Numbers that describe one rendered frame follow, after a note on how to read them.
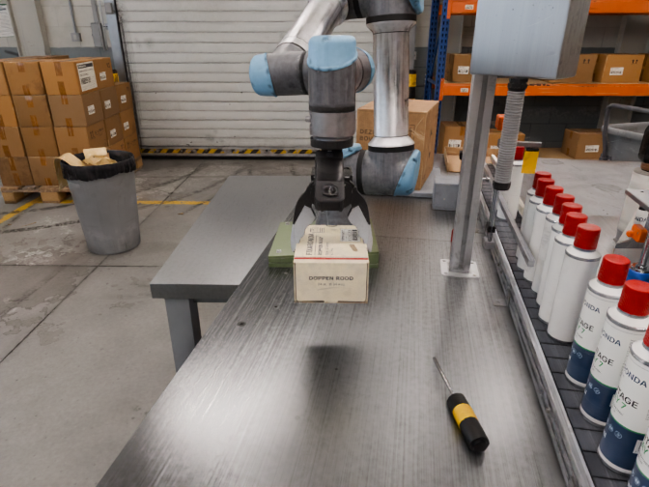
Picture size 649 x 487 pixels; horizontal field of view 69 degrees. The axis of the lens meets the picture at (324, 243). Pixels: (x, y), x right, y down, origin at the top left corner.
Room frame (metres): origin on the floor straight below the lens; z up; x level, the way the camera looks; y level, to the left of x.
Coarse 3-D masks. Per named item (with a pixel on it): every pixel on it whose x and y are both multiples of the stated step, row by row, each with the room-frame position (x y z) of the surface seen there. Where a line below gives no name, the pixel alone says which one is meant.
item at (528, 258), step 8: (488, 168) 1.48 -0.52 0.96; (488, 176) 1.40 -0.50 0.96; (504, 200) 1.17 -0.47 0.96; (504, 208) 1.11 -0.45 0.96; (512, 216) 1.05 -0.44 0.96; (512, 224) 1.00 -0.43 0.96; (512, 232) 0.98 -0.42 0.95; (520, 232) 0.95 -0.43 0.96; (520, 240) 0.91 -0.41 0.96; (520, 248) 0.89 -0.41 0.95; (528, 248) 0.87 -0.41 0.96; (528, 256) 0.83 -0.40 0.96; (528, 264) 0.82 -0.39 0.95
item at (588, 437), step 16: (496, 224) 1.20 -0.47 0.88; (512, 240) 1.10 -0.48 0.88; (512, 256) 1.00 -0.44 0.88; (528, 288) 0.85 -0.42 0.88; (528, 304) 0.79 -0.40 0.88; (544, 336) 0.68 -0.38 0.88; (544, 352) 0.64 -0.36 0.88; (560, 352) 0.64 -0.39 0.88; (560, 368) 0.60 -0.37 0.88; (560, 384) 0.56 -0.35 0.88; (576, 400) 0.53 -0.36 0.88; (576, 416) 0.50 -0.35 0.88; (576, 432) 0.47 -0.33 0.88; (592, 432) 0.47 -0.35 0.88; (592, 448) 0.44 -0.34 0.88; (592, 464) 0.42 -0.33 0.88; (592, 480) 0.41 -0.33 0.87; (608, 480) 0.39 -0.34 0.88; (624, 480) 0.40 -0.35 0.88
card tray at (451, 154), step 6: (444, 150) 2.16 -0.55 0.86; (450, 150) 2.19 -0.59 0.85; (456, 150) 2.19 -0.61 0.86; (462, 150) 2.18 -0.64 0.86; (492, 150) 2.16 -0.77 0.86; (444, 156) 2.12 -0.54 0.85; (450, 156) 2.17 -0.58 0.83; (456, 156) 2.17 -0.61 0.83; (486, 156) 2.16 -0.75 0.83; (450, 162) 2.04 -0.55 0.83; (456, 162) 2.04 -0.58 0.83; (486, 162) 2.04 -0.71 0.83; (492, 162) 2.04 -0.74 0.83; (450, 168) 1.95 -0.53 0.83; (456, 168) 1.95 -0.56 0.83
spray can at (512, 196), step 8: (520, 152) 1.23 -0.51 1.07; (520, 160) 1.24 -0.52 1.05; (520, 168) 1.23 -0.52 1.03; (512, 176) 1.23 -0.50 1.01; (520, 176) 1.23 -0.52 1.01; (512, 184) 1.23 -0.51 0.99; (520, 184) 1.23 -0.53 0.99; (504, 192) 1.24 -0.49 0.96; (512, 192) 1.23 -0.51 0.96; (520, 192) 1.23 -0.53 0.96; (512, 200) 1.23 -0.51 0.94; (512, 208) 1.22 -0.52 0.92; (496, 216) 1.25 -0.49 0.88; (504, 216) 1.23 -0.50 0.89
